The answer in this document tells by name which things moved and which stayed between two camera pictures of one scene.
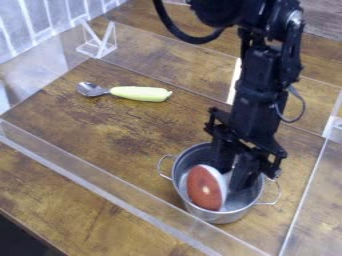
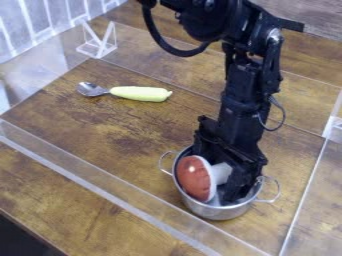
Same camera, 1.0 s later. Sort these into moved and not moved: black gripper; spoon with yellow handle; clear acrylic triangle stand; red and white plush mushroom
Moved: black gripper; red and white plush mushroom
Not moved: clear acrylic triangle stand; spoon with yellow handle
